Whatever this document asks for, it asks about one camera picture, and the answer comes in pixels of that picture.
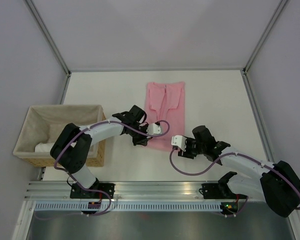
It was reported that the aluminium frame post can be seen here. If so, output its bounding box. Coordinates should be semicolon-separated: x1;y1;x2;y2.
242;0;290;75
23;0;71;77

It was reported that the white slotted cable duct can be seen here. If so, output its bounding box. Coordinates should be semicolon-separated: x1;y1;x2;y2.
34;201;238;211

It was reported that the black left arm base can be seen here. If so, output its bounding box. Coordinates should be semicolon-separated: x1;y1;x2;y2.
70;179;115;200

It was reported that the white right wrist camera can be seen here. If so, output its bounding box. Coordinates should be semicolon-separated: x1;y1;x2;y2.
171;135;187;152

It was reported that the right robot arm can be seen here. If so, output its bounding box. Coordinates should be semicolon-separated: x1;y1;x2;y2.
171;125;300;218

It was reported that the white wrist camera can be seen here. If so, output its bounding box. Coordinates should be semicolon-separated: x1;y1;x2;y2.
147;123;164;136
171;135;187;152

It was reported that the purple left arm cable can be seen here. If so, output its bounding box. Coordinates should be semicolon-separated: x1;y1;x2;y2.
53;120;170;216

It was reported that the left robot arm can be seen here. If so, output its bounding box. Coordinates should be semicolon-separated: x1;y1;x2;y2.
49;105;148;198

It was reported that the aluminium frame post right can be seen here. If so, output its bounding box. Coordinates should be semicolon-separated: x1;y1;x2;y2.
242;0;290;75

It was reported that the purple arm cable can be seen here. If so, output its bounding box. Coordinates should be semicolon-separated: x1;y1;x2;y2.
169;147;300;218
53;120;170;216

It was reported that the aluminium frame rail back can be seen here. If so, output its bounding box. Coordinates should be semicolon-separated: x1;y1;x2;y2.
70;67;245;73

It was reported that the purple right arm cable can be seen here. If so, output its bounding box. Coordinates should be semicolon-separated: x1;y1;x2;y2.
169;147;300;218

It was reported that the aluminium frame post left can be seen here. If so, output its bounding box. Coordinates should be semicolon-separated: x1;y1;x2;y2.
23;0;71;77

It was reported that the pink t shirt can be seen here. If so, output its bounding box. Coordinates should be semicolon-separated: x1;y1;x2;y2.
144;82;185;152

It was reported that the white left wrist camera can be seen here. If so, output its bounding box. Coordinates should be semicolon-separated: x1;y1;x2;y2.
147;123;164;136

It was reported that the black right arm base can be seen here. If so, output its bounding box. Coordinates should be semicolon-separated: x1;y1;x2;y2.
198;182;246;200

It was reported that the wicker basket with liner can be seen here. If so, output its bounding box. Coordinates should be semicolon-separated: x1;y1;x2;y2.
13;104;106;167

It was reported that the rolled white t shirt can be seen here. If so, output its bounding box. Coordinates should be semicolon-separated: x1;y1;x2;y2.
34;142;55;153

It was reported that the aluminium mounting rail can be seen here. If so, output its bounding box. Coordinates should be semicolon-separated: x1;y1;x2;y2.
24;181;297;201

